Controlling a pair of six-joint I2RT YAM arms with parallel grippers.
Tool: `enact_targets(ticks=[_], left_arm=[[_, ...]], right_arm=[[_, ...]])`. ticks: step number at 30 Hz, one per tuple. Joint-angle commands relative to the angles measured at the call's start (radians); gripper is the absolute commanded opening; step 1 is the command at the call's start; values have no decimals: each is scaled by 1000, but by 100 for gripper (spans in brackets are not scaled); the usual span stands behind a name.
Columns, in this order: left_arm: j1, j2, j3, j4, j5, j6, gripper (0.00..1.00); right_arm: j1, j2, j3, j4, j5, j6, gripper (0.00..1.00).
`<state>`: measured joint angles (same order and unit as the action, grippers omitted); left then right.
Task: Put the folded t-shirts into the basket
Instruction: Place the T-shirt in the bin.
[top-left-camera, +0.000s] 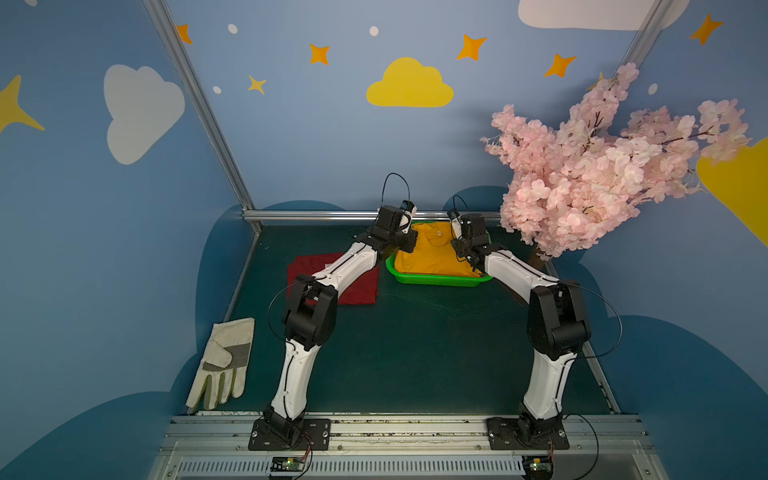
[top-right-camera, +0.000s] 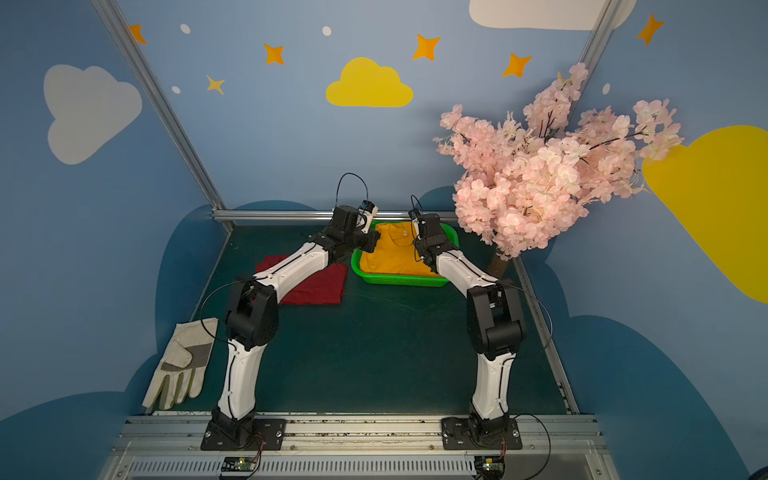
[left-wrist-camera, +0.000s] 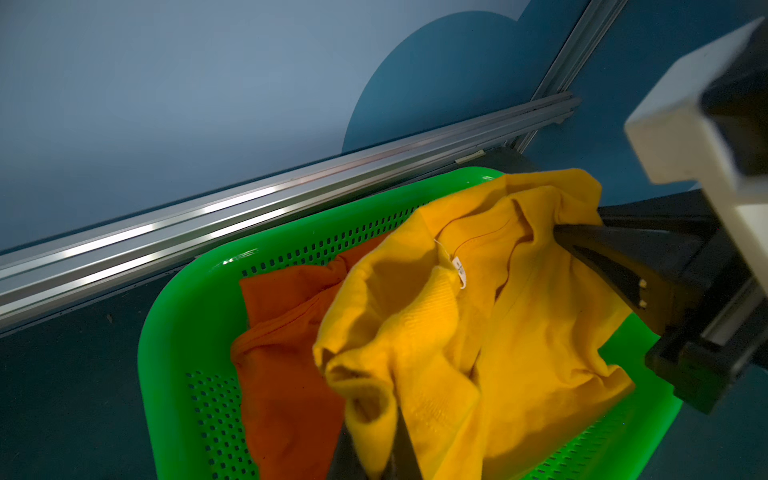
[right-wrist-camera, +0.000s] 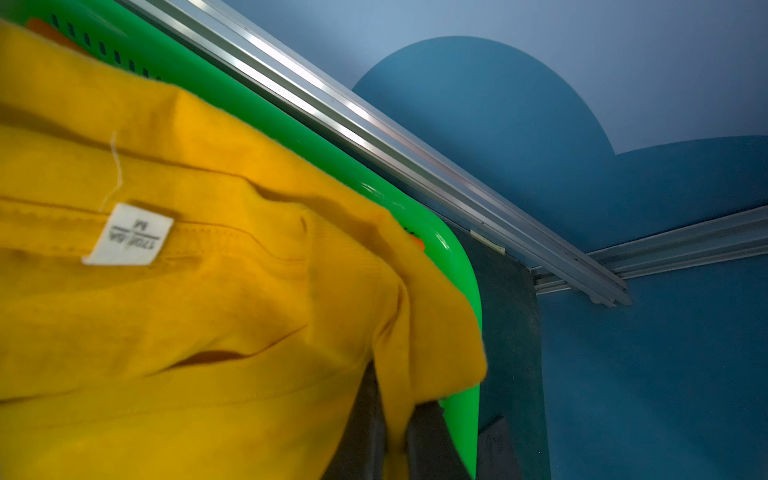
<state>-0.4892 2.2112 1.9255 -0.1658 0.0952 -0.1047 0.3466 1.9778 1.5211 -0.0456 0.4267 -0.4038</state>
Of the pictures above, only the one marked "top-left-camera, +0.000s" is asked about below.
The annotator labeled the yellow t-shirt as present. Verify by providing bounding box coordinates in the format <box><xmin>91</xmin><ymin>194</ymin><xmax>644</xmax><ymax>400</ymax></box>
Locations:
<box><xmin>394</xmin><ymin>222</ymin><xmax>483</xmax><ymax>278</ymax></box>

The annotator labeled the dark red t-shirt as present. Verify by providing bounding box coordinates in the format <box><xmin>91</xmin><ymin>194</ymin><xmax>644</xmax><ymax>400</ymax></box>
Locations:
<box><xmin>287</xmin><ymin>253</ymin><xmax>380</xmax><ymax>305</ymax></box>

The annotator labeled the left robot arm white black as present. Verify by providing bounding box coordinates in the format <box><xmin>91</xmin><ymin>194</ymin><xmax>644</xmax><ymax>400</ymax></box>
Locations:
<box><xmin>263</xmin><ymin>200</ymin><xmax>418</xmax><ymax>444</ymax></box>

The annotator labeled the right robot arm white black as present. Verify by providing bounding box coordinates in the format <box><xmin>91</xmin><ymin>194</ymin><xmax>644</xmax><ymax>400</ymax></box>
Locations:
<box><xmin>448</xmin><ymin>208</ymin><xmax>591</xmax><ymax>445</ymax></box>

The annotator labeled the green plastic basket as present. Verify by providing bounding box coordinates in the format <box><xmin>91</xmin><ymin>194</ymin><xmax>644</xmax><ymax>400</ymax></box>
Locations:
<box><xmin>386</xmin><ymin>250</ymin><xmax>491</xmax><ymax>287</ymax></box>

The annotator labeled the pink artificial blossom tree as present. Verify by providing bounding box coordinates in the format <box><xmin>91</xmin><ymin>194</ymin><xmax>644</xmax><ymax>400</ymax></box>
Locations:
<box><xmin>482</xmin><ymin>63</ymin><xmax>750</xmax><ymax>259</ymax></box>

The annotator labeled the beige work glove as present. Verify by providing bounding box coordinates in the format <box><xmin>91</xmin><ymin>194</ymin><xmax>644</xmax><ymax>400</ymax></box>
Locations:
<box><xmin>185</xmin><ymin>318</ymin><xmax>255</xmax><ymax>410</ymax></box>

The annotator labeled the right circuit board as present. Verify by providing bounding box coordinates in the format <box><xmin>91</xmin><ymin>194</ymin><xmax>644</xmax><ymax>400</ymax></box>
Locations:
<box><xmin>522</xmin><ymin>456</ymin><xmax>554</xmax><ymax>480</ymax></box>

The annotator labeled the circuit board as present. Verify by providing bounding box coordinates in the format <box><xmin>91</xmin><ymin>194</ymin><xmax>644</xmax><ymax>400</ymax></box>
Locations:
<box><xmin>522</xmin><ymin>456</ymin><xmax>554</xmax><ymax>480</ymax></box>
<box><xmin>269</xmin><ymin>457</ymin><xmax>307</xmax><ymax>475</ymax></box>

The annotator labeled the left circuit board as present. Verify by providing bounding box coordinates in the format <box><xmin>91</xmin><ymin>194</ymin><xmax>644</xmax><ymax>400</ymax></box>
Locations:
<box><xmin>269</xmin><ymin>457</ymin><xmax>307</xmax><ymax>475</ymax></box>

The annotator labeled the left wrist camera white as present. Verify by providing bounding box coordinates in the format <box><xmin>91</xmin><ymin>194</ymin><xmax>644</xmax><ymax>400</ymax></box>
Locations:
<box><xmin>400</xmin><ymin>200</ymin><xmax>417</xmax><ymax>234</ymax></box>

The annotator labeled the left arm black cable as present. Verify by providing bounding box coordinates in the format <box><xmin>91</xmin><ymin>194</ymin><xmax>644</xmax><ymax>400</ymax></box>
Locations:
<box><xmin>381</xmin><ymin>172</ymin><xmax>413</xmax><ymax>208</ymax></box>

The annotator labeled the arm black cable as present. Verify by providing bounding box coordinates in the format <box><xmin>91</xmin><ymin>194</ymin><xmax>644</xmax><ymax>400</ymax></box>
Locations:
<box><xmin>381</xmin><ymin>172</ymin><xmax>413</xmax><ymax>208</ymax></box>
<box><xmin>575</xmin><ymin>281</ymin><xmax>624</xmax><ymax>360</ymax></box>

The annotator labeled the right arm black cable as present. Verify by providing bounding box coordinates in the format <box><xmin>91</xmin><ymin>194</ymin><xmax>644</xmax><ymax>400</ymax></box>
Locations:
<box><xmin>575</xmin><ymin>281</ymin><xmax>624</xmax><ymax>360</ymax></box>

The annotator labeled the aluminium back frame bar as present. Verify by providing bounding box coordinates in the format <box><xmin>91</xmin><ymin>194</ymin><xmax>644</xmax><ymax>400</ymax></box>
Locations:
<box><xmin>242</xmin><ymin>209</ymin><xmax>501</xmax><ymax>223</ymax></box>

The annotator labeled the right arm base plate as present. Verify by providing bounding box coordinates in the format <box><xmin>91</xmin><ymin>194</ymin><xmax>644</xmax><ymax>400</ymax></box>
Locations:
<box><xmin>486</xmin><ymin>414</ymin><xmax>570</xmax><ymax>450</ymax></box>

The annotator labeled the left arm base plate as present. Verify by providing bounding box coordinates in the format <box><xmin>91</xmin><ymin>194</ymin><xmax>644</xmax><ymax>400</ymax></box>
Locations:
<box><xmin>247</xmin><ymin>418</ymin><xmax>331</xmax><ymax>451</ymax></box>

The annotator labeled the right aluminium frame post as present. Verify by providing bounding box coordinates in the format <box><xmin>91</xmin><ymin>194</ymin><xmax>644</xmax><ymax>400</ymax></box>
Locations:
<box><xmin>618</xmin><ymin>0</ymin><xmax>674</xmax><ymax>68</ymax></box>

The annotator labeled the aluminium frame post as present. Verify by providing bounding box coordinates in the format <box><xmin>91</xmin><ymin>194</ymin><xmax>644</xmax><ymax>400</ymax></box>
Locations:
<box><xmin>618</xmin><ymin>0</ymin><xmax>674</xmax><ymax>68</ymax></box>
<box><xmin>143</xmin><ymin>0</ymin><xmax>263</xmax><ymax>235</ymax></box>

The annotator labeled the aluminium front rail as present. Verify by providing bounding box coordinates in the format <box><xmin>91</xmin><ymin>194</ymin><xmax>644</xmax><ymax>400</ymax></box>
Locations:
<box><xmin>149</xmin><ymin>412</ymin><xmax>668</xmax><ymax>479</ymax></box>

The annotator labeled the left aluminium frame post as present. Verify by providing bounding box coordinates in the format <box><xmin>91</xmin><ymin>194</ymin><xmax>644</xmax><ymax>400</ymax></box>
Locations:
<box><xmin>143</xmin><ymin>0</ymin><xmax>263</xmax><ymax>235</ymax></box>

